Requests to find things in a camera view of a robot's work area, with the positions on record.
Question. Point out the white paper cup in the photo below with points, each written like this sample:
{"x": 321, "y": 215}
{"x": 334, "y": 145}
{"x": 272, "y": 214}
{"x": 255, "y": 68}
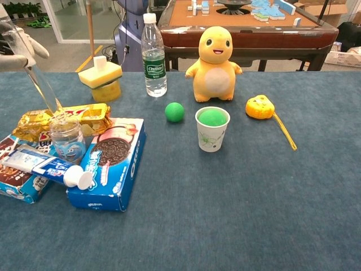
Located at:
{"x": 211, "y": 138}

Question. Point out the clear water bottle green label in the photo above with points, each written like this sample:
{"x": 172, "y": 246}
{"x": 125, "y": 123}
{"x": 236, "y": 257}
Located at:
{"x": 153, "y": 56}

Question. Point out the mahjong tile pile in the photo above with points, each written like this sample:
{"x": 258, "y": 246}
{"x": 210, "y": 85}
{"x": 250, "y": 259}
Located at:
{"x": 270, "y": 9}

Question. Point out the brown and blue Oreo box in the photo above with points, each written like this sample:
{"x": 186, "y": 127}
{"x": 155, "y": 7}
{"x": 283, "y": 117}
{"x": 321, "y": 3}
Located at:
{"x": 17, "y": 183}

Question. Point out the wooden pole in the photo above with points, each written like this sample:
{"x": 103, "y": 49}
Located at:
{"x": 90, "y": 28}

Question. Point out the blue Oreo cookie box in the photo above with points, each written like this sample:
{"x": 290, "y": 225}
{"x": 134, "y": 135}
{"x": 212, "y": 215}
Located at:
{"x": 112, "y": 175}

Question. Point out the white blue toothpaste tube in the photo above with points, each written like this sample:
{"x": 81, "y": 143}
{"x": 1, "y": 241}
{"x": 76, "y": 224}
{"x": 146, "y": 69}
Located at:
{"x": 42, "y": 166}

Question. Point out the black mahjong table centre dial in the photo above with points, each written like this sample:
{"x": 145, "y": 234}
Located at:
{"x": 233, "y": 6}

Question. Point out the clear glass test tube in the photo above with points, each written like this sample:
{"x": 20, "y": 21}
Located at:
{"x": 42, "y": 84}

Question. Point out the yellow round sponge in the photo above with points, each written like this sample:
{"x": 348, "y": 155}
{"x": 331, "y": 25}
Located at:
{"x": 107, "y": 94}

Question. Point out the green potted plants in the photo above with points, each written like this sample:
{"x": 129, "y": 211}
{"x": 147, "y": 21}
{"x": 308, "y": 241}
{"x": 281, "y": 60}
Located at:
{"x": 22, "y": 8}

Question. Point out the green foam ball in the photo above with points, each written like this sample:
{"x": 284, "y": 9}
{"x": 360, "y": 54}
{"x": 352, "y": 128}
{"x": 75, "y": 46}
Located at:
{"x": 213, "y": 118}
{"x": 175, "y": 112}

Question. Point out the golden snack packet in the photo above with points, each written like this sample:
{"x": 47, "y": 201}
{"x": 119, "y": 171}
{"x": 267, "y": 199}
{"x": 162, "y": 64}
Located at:
{"x": 90, "y": 113}

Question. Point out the teal blue table mat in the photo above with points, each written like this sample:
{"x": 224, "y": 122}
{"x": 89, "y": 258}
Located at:
{"x": 225, "y": 197}

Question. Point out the brown cardboard box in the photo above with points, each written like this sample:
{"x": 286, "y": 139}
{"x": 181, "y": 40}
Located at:
{"x": 335, "y": 11}

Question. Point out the brown mahjong table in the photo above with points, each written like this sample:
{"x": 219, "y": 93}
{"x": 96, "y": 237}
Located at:
{"x": 248, "y": 36}

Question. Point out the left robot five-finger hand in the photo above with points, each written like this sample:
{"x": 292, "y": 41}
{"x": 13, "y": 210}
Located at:
{"x": 14, "y": 62}

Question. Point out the yellow plush dinosaur toy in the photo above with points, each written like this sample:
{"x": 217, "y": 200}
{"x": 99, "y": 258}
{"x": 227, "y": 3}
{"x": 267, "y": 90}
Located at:
{"x": 215, "y": 70}

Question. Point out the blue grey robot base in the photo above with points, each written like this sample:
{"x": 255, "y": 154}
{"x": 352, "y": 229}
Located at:
{"x": 132, "y": 34}

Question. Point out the clear plastic jar blue label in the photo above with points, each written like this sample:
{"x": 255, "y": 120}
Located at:
{"x": 67, "y": 144}

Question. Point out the white plastic basket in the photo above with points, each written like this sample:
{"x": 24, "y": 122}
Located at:
{"x": 344, "y": 57}

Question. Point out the white blue mahjong tile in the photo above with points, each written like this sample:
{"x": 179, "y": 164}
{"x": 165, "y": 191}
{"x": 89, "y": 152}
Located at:
{"x": 297, "y": 22}

